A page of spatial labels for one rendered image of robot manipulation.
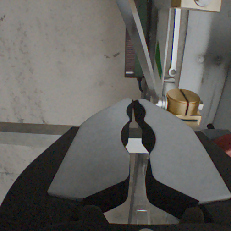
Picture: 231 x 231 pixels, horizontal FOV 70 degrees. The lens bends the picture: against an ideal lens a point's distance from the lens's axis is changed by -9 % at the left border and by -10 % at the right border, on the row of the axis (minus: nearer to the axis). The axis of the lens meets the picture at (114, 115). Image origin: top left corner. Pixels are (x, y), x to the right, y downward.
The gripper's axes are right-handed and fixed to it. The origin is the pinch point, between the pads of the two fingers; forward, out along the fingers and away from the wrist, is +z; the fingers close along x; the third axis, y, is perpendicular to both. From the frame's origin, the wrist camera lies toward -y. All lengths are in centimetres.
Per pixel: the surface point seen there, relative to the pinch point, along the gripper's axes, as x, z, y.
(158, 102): 4.2, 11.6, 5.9
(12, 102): -84, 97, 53
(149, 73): 1.5, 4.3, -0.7
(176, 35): 9.4, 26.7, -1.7
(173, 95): 6.4, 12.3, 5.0
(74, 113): -35, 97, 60
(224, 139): 14.4, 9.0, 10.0
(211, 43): 21.4, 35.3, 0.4
